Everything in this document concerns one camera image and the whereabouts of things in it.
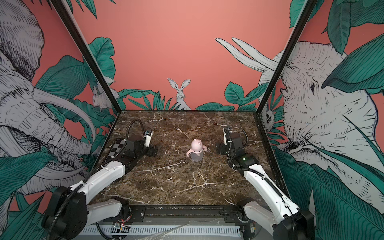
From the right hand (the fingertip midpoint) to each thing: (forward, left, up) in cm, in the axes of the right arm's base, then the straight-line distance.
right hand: (224, 137), depth 81 cm
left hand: (+2, +42, -6) cm, 42 cm away
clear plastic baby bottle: (-2, +15, -20) cm, 25 cm away
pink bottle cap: (-3, +15, -3) cm, 16 cm away
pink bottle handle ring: (-3, +19, -9) cm, 21 cm away
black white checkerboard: (+2, +68, -17) cm, 70 cm away
